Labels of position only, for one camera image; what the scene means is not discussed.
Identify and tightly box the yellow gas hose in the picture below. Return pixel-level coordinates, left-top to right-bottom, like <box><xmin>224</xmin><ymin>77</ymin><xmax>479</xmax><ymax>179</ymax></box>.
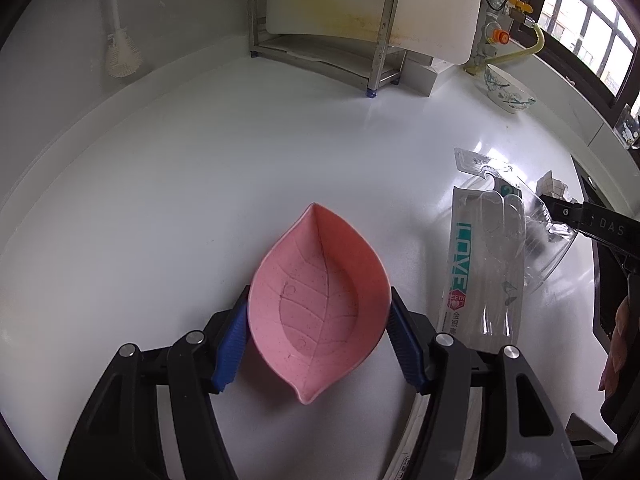
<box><xmin>462</xmin><ymin>21</ymin><xmax>547</xmax><ymax>74</ymax></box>

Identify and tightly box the beige crumpled wrapper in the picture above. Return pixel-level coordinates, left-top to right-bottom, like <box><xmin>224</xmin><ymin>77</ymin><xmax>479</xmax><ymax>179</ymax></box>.
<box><xmin>536</xmin><ymin>170</ymin><xmax>572</xmax><ymax>202</ymax></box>

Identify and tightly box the gas valve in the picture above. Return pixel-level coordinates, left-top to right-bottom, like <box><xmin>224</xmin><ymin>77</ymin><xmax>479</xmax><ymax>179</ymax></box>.
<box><xmin>479</xmin><ymin>0</ymin><xmax>531</xmax><ymax>68</ymax></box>

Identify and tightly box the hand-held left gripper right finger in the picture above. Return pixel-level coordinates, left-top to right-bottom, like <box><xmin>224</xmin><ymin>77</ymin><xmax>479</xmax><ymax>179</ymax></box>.
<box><xmin>386</xmin><ymin>287</ymin><xmax>583</xmax><ymax>480</ymax></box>

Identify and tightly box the pink leaf-shaped dish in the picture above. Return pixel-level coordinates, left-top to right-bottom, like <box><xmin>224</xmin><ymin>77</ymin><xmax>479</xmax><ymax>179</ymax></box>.
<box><xmin>248</xmin><ymin>202</ymin><xmax>392</xmax><ymax>406</ymax></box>

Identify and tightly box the white box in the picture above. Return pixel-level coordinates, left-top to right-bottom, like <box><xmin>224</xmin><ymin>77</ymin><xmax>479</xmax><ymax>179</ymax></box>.
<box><xmin>400</xmin><ymin>55</ymin><xmax>442</xmax><ymax>97</ymax></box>

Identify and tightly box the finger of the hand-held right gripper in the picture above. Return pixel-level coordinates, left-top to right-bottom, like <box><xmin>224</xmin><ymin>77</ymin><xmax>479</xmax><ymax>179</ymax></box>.
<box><xmin>537</xmin><ymin>194</ymin><xmax>585</xmax><ymax>226</ymax></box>

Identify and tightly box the white bottle brush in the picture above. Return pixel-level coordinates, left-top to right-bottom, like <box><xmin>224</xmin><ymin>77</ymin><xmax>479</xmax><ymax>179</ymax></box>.
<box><xmin>91</xmin><ymin>0</ymin><xmax>144</xmax><ymax>79</ymax></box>

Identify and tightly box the person's right hand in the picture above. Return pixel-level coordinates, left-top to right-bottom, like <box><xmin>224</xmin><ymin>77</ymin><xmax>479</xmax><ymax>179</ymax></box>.
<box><xmin>599</xmin><ymin>299</ymin><xmax>640</xmax><ymax>397</ymax></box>

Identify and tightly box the clear toothbrush package sleeve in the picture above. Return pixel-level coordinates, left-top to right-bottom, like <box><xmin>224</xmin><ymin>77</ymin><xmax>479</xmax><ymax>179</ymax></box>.
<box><xmin>437</xmin><ymin>185</ymin><xmax>527</xmax><ymax>357</ymax></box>

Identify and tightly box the white floral bowl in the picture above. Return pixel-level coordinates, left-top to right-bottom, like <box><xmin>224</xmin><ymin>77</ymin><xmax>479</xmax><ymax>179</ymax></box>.
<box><xmin>484</xmin><ymin>63</ymin><xmax>537</xmax><ymax>115</ymax></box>

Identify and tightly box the window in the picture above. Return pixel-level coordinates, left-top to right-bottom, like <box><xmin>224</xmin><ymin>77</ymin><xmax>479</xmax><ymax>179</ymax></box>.
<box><xmin>542</xmin><ymin>0</ymin><xmax>640</xmax><ymax>107</ymax></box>

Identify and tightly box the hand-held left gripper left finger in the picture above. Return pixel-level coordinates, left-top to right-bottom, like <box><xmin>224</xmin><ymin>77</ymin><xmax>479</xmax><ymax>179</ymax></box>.
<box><xmin>57</xmin><ymin>285</ymin><xmax>251</xmax><ymax>480</ymax></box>

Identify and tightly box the stainless steel rack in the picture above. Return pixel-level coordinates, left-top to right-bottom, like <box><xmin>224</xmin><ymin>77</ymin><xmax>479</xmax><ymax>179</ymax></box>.
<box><xmin>248</xmin><ymin>0</ymin><xmax>407</xmax><ymax>99</ymax></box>

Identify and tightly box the clear plastic blister package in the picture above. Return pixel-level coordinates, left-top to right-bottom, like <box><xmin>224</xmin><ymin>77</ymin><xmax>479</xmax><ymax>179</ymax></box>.
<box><xmin>452</xmin><ymin>147</ymin><xmax>577</xmax><ymax>297</ymax></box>

